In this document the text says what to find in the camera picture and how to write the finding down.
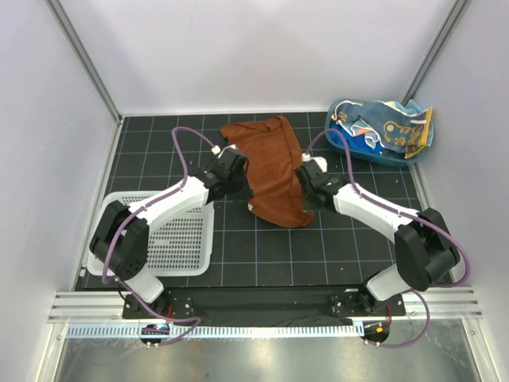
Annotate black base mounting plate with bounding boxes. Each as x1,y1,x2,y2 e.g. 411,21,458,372
122,285,406,327

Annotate right aluminium frame post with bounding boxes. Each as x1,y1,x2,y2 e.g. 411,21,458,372
402,0,471,104

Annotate aluminium front rail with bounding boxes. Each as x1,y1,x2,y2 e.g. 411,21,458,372
49,286,483,322

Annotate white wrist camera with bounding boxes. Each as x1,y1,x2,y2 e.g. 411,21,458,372
211,144,238,158
301,153,328,173

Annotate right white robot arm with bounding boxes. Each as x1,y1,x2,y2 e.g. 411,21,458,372
295,160,460,315

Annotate slotted cable duct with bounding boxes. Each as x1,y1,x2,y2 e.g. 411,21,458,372
66,322,364,340

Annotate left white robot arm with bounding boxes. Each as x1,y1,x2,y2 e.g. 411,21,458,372
88,145,251,318

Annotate left aluminium frame post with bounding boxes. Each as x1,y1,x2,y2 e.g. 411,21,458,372
45,0,122,123

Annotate brown towel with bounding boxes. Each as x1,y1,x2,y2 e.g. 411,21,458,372
220,116,314,228

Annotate bright blue cloth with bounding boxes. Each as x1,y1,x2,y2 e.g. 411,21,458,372
334,127,384,155

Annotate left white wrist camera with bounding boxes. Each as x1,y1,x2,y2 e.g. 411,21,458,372
211,144,238,158

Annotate white perforated plastic basket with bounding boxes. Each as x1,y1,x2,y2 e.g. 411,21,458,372
87,191,214,277

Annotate aluminium frame post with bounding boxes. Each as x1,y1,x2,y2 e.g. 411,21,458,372
402,0,471,104
45,0,122,123

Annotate blue plastic tub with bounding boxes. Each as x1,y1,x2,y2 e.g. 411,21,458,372
324,99,433,167

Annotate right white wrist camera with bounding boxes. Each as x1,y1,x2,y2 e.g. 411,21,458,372
301,153,328,173

